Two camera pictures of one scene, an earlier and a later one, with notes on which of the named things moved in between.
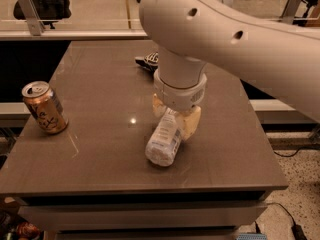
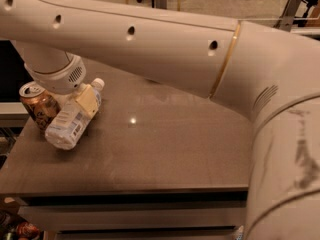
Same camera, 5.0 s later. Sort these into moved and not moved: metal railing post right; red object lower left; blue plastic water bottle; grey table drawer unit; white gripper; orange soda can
Moved: white gripper; blue plastic water bottle
Not moved: orange soda can; metal railing post right; grey table drawer unit; red object lower left
